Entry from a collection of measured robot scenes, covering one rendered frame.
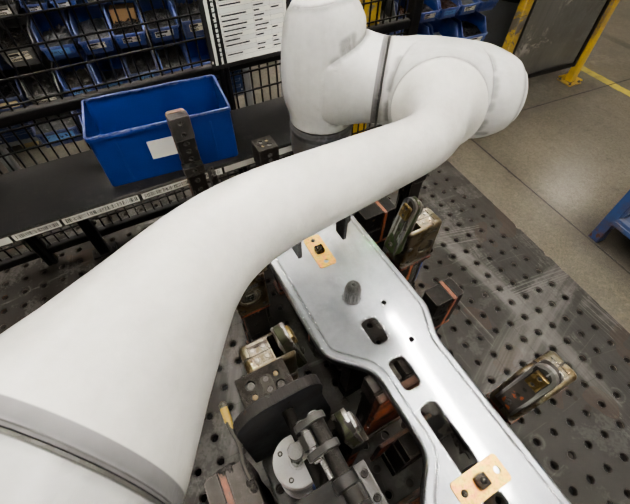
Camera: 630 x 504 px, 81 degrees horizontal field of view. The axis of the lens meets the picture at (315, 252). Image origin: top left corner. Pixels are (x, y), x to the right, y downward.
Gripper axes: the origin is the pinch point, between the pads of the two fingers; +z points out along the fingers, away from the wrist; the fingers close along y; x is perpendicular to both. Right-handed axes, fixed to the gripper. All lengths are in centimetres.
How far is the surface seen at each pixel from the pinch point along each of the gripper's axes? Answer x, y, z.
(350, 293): -13.4, -1.1, 1.4
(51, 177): 47, -46, 2
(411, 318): -21.6, 7.3, 4.9
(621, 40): 159, 433, 105
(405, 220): -6.7, 15.3, -3.0
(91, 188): 39, -38, 2
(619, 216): 0, 178, 84
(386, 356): -25.3, -0.9, 4.9
